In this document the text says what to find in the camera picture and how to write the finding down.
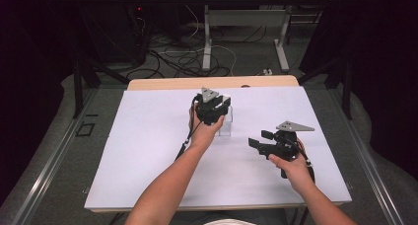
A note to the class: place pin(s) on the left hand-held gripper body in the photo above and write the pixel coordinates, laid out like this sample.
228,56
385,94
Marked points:
210,108

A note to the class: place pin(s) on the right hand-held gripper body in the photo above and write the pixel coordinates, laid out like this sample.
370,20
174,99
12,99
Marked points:
289,139

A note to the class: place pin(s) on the clear plastic compartment organiser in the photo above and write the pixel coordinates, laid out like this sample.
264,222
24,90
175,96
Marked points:
226,126

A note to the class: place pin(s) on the person's left hand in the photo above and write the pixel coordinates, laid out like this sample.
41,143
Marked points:
203,133

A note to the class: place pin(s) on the person's right hand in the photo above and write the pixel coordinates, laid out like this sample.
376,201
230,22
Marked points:
294,172

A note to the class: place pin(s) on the wooden table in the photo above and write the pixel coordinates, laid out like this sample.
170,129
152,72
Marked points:
171,83

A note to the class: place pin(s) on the person's dark trousers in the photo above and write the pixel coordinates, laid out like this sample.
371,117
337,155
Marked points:
269,216

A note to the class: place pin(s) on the white table mat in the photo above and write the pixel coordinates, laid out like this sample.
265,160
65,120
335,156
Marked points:
151,152

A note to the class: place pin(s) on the black metal stand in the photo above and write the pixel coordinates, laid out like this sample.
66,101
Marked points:
82,83
338,80

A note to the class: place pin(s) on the person's white shirt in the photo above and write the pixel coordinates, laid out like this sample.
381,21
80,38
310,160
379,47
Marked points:
230,222

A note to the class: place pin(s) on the white desk with metal legs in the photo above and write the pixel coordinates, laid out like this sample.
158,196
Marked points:
249,17

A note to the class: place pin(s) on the black computer tower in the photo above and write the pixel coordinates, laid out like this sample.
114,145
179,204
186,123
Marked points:
138,31

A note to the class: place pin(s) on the aluminium floor rail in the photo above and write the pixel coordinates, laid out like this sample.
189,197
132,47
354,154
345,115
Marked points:
46,172
371,172

